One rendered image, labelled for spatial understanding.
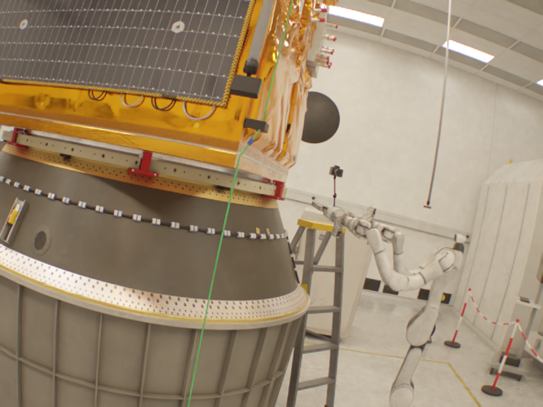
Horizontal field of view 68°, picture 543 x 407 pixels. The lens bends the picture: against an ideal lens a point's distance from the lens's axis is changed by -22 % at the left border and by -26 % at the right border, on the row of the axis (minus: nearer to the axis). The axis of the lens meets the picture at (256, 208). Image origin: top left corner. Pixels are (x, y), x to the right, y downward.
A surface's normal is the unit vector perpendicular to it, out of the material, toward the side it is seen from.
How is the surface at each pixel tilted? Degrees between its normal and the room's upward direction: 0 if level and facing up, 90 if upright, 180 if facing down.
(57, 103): 100
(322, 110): 90
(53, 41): 90
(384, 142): 90
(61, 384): 90
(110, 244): 62
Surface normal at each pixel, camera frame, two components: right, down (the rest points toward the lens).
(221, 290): 0.66, -0.29
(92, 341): 0.20, 0.10
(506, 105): -0.11, 0.03
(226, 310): 0.59, -0.58
